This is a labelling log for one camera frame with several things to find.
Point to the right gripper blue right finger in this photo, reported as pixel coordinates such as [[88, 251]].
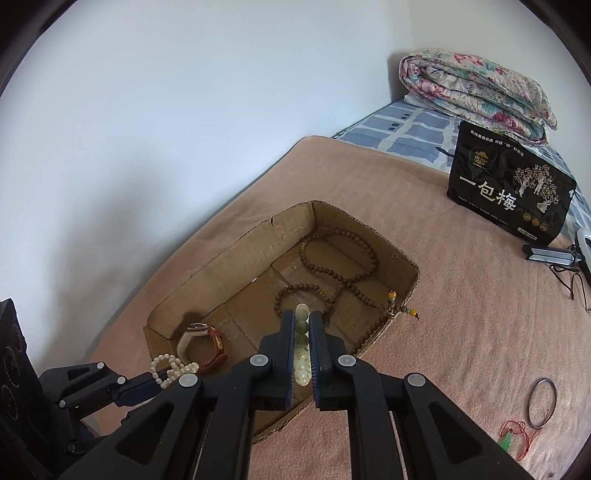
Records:
[[401, 428]]

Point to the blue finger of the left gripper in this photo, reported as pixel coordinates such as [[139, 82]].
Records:
[[138, 389]]

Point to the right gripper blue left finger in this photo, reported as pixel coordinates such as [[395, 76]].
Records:
[[198, 428]]

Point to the red strap wristwatch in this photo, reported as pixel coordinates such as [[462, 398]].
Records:
[[203, 344]]

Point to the dark blue bangle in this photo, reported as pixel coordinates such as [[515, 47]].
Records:
[[541, 403]]

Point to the open cardboard box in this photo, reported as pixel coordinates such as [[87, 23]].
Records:
[[312, 253]]

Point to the black snack bag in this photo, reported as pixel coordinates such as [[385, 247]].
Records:
[[504, 182]]

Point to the blue checkered bed sheet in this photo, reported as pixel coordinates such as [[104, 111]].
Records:
[[429, 138]]

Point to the folded floral quilt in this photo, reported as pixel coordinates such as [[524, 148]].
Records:
[[480, 91]]

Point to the white ring light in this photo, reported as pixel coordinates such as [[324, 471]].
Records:
[[575, 256]]

